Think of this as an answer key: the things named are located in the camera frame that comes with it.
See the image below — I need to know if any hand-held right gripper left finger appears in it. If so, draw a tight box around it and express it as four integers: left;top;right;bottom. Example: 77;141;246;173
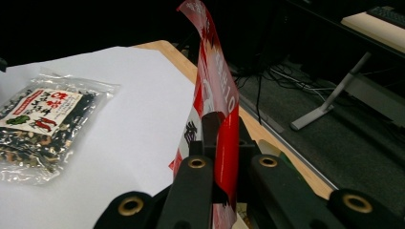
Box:
189;111;226;160

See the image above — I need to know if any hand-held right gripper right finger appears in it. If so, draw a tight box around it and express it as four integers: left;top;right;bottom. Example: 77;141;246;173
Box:
238;115;264;159

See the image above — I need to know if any red seasoning packet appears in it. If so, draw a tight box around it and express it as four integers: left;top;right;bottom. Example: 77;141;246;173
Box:
168;0;241;229

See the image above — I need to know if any beige and green food packet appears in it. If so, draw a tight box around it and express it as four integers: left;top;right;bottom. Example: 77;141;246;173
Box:
257;138;304;182

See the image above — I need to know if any white paper sheet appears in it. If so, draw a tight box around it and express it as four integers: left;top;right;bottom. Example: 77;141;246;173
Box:
0;46;197;229

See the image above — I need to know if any light wooden desk top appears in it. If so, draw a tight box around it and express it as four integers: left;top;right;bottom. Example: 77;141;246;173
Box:
340;10;405;54

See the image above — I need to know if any clear dried seaweed mix packet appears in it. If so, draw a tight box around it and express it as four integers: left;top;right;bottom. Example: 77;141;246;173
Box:
0;72;121;186

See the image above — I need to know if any black keyboard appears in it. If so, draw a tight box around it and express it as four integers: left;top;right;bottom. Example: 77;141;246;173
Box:
366;5;405;31

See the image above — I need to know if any bundle of floor cables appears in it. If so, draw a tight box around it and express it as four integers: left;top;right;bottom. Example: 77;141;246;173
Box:
234;62;339;126

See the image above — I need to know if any white metal desk frame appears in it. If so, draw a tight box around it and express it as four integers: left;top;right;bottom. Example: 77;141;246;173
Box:
289;52;405;132

